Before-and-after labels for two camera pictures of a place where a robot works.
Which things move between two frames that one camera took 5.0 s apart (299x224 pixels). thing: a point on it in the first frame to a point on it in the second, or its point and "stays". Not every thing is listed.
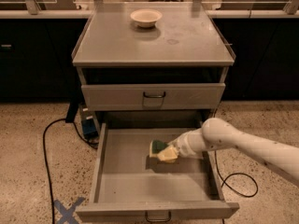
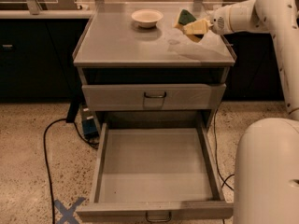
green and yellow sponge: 155,147 to 184,18
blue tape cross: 67,213 stays
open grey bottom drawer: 129,186 stays
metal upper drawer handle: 154,96 stays
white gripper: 181,145 to 219,23
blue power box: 90,125 stays
